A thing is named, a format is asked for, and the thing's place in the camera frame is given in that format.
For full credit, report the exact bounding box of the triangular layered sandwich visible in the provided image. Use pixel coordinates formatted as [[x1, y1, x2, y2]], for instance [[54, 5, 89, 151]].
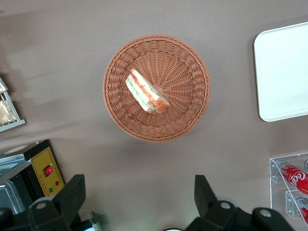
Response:
[[125, 68, 172, 115]]

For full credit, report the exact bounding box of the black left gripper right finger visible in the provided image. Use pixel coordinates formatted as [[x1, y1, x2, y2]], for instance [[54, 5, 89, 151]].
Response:
[[185, 174, 251, 231]]

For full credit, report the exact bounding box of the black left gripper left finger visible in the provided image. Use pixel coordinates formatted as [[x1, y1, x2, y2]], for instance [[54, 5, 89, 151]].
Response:
[[28, 174, 86, 231]]

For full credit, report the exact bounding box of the bagged rice cracker snack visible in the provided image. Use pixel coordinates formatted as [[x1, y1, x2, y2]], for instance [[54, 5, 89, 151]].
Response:
[[0, 100, 17, 125]]

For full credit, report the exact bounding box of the white wire snack rack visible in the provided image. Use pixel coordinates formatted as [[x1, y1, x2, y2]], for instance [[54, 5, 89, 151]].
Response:
[[0, 77, 26, 133]]

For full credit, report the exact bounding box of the round brown wicker basket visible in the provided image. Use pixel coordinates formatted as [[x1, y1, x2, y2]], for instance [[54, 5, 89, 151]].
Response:
[[103, 33, 211, 143]]

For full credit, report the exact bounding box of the red cola bottle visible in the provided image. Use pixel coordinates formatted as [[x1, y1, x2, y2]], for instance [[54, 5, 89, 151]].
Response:
[[296, 196, 308, 220], [278, 163, 308, 195]]

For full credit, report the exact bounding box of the clear acrylic bottle rack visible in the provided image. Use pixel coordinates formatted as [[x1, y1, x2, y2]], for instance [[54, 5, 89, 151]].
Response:
[[269, 152, 308, 220]]

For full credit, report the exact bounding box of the beige rectangular tray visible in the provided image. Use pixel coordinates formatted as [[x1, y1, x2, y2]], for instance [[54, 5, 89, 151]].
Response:
[[253, 21, 308, 122]]

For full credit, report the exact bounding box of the metal warmer pan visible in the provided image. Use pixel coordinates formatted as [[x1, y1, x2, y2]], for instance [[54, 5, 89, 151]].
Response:
[[0, 181, 26, 215]]

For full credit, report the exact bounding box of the black food warmer yellow panel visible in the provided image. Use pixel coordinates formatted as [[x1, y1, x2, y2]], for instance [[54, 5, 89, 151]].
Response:
[[0, 139, 66, 216]]

